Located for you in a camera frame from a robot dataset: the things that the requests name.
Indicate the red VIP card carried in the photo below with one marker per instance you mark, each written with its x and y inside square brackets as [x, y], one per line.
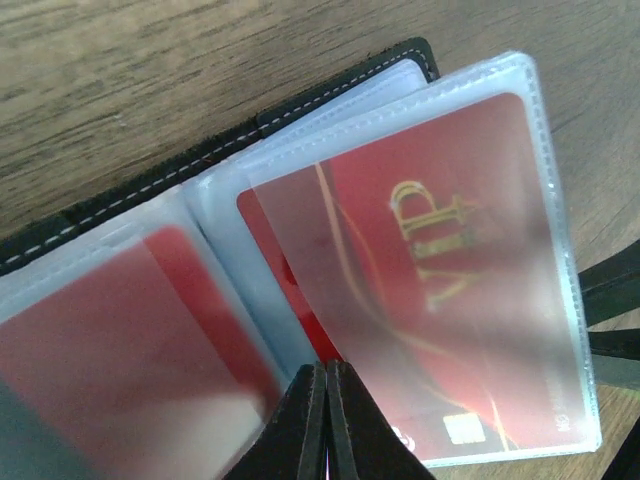
[138, 359]

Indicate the red VIP card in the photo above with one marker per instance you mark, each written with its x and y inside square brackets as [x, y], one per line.
[425, 260]

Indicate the black card holder wallet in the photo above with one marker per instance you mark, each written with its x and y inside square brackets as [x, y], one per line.
[197, 192]

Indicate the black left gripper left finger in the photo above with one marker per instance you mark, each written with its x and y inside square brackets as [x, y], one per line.
[292, 444]

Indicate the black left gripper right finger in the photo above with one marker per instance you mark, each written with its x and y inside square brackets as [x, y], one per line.
[361, 443]

